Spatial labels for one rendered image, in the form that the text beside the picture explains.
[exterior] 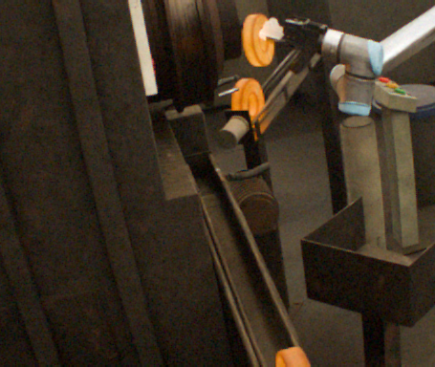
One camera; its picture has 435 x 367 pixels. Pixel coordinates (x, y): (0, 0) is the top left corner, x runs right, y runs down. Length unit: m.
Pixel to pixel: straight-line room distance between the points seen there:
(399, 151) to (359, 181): 0.18
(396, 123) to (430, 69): 1.67
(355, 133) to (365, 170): 0.14
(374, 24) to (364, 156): 1.53
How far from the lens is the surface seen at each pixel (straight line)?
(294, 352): 1.21
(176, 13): 1.68
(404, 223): 2.97
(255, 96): 2.49
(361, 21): 4.14
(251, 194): 2.32
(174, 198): 1.51
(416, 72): 4.40
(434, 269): 1.56
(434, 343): 2.50
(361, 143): 2.74
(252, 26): 2.33
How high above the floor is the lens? 1.45
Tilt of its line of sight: 22 degrees down
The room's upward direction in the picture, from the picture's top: 11 degrees counter-clockwise
